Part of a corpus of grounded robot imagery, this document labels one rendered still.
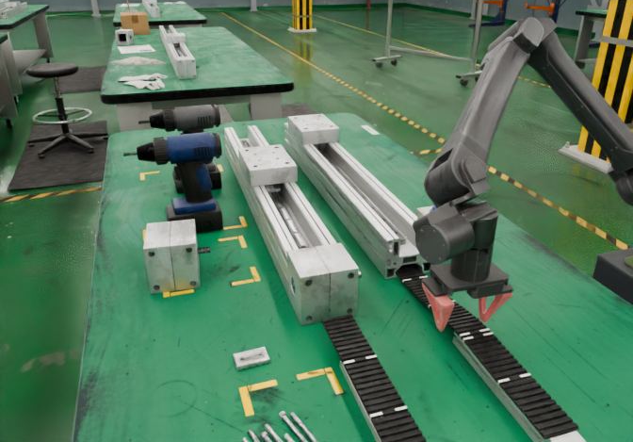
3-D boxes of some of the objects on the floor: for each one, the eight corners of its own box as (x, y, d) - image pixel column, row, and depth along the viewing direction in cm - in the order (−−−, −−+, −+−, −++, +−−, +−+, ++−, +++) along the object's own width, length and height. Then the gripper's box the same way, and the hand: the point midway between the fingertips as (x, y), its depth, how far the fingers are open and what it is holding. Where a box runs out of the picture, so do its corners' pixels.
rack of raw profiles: (467, 26, 1149) (480, -89, 1057) (502, 24, 1174) (518, -88, 1082) (578, 48, 865) (609, -107, 772) (622, 46, 890) (657, -105, 797)
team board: (370, 68, 711) (378, -98, 629) (397, 64, 739) (407, -96, 657) (461, 88, 603) (483, -110, 521) (487, 82, 631) (512, -107, 549)
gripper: (447, 257, 73) (437, 346, 80) (523, 244, 76) (507, 331, 83) (425, 235, 79) (416, 319, 86) (495, 224, 82) (482, 306, 89)
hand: (462, 320), depth 84 cm, fingers open, 8 cm apart
